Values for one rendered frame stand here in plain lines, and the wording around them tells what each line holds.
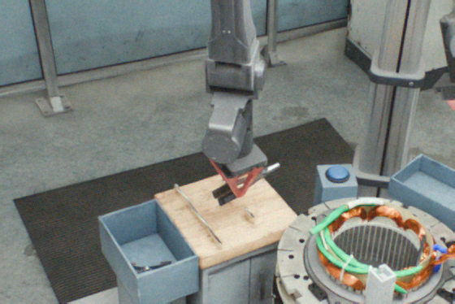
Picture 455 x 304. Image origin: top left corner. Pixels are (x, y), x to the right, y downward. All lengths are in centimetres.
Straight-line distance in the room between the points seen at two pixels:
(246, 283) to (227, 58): 48
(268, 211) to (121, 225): 26
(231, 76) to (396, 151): 65
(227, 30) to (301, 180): 211
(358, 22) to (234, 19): 277
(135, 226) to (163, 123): 205
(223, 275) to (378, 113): 51
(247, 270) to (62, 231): 164
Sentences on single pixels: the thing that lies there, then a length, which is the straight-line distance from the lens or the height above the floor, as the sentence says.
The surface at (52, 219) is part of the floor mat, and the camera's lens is 312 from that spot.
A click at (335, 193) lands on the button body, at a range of 163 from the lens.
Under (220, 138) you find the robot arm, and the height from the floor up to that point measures 133.
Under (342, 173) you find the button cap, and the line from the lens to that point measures 163.
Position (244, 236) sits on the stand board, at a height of 106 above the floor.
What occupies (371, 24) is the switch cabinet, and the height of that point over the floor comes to 25.
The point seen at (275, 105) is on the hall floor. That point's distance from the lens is 370.
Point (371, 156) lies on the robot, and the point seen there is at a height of 97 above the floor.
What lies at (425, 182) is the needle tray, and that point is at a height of 103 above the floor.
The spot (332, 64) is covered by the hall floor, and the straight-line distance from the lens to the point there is 402.
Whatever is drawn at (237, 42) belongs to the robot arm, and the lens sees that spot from 119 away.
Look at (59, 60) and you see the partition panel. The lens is 361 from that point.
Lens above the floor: 205
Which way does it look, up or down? 39 degrees down
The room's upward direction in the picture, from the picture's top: 5 degrees clockwise
